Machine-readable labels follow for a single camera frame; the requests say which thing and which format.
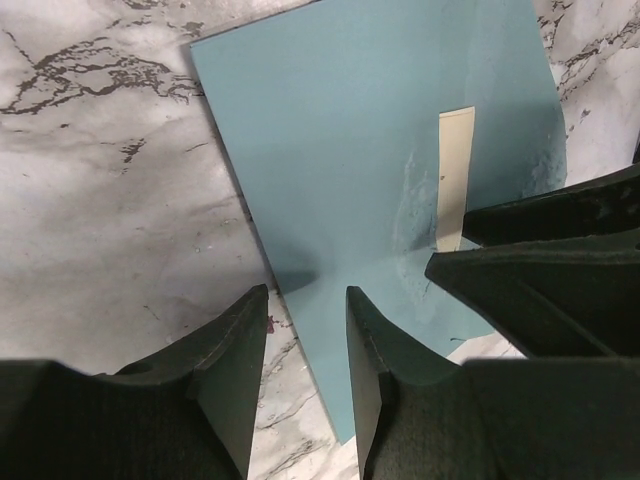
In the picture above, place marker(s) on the teal envelope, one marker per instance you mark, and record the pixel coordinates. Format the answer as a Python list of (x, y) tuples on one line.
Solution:
[(329, 114)]

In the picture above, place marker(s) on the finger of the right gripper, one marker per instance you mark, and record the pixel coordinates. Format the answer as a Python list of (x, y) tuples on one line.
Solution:
[(602, 206), (575, 297)]

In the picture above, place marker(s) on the cream letter paper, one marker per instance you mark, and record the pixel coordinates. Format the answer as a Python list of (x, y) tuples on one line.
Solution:
[(456, 131)]

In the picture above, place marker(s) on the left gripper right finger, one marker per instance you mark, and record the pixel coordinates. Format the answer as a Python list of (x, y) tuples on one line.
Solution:
[(420, 416)]

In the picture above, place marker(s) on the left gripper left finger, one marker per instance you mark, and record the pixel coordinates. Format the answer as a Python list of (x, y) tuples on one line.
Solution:
[(185, 412)]

